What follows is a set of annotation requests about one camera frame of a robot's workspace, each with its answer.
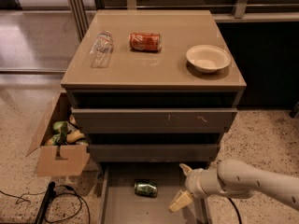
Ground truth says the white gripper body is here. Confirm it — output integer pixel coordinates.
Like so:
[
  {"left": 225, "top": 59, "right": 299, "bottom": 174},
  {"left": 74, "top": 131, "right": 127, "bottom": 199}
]
[{"left": 185, "top": 169, "right": 206, "bottom": 199}]

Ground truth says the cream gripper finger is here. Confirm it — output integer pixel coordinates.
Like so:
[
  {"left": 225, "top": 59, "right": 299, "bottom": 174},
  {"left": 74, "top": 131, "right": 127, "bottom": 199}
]
[
  {"left": 169, "top": 190, "right": 193, "bottom": 212},
  {"left": 179, "top": 163, "right": 192, "bottom": 175}
]

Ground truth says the green soda can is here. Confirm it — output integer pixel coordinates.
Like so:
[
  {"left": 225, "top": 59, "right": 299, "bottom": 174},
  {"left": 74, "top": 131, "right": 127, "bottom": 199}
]
[{"left": 135, "top": 180, "right": 158, "bottom": 198}]

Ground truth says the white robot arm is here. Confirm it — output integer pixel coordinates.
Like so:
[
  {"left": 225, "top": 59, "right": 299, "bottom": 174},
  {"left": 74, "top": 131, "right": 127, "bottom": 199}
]
[{"left": 169, "top": 159, "right": 299, "bottom": 212}]

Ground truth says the bottom grey open drawer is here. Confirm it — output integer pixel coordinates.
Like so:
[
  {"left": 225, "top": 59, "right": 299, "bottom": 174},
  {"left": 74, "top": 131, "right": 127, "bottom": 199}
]
[{"left": 97, "top": 163, "right": 212, "bottom": 224}]

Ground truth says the middle grey drawer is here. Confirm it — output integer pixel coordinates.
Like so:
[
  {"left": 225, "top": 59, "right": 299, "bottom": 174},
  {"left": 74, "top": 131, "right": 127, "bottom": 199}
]
[{"left": 88, "top": 144, "right": 219, "bottom": 162}]

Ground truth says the grey drawer cabinet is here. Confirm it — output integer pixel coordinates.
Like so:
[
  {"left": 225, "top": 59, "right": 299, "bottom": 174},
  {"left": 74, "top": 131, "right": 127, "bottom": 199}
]
[{"left": 62, "top": 10, "right": 246, "bottom": 149}]

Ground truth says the top grey drawer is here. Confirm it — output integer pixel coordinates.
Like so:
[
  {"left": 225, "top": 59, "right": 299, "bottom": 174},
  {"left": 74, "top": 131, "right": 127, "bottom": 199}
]
[{"left": 73, "top": 108, "right": 237, "bottom": 133}]

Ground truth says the orange soda can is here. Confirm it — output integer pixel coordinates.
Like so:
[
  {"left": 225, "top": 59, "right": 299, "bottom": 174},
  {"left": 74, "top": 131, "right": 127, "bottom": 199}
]
[{"left": 129, "top": 32, "right": 161, "bottom": 52}]

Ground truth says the white paper bowl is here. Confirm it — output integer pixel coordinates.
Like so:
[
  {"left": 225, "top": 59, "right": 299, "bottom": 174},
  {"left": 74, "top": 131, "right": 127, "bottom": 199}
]
[{"left": 186, "top": 45, "right": 231, "bottom": 74}]

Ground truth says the cardboard box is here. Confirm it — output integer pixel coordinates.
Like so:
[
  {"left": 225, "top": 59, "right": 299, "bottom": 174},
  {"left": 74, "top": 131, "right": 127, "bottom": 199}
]
[{"left": 27, "top": 92, "right": 90, "bottom": 176}]

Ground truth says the black bar on floor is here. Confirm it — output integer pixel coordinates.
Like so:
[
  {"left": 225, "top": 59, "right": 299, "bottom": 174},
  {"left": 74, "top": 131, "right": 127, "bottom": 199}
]
[{"left": 34, "top": 181, "right": 56, "bottom": 224}]

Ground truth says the green chip bag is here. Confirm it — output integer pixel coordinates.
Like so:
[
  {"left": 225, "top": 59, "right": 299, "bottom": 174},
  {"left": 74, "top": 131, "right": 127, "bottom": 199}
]
[{"left": 45, "top": 121, "right": 88, "bottom": 146}]

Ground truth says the clear plastic bottle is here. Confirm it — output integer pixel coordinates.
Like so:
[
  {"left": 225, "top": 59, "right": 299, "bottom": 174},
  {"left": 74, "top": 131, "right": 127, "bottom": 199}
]
[{"left": 89, "top": 31, "right": 114, "bottom": 68}]

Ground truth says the black floor cable right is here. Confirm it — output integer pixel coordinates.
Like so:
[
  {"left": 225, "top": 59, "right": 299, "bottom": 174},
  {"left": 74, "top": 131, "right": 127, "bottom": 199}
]
[{"left": 227, "top": 197, "right": 243, "bottom": 224}]

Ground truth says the metal railing frame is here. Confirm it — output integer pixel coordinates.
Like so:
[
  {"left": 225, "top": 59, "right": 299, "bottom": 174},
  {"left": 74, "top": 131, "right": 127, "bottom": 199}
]
[{"left": 68, "top": 0, "right": 299, "bottom": 35}]

